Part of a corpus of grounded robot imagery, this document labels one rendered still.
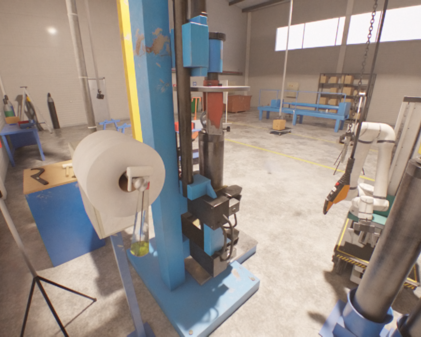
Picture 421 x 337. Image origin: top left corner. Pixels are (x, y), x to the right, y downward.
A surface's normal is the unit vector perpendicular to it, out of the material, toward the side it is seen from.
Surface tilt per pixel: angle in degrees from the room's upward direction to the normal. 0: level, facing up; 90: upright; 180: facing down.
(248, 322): 0
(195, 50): 90
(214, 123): 90
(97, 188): 90
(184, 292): 0
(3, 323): 0
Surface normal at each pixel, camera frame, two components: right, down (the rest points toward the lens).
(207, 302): 0.00, -0.92
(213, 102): 0.11, 0.38
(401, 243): -0.72, 0.26
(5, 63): 0.65, 0.29
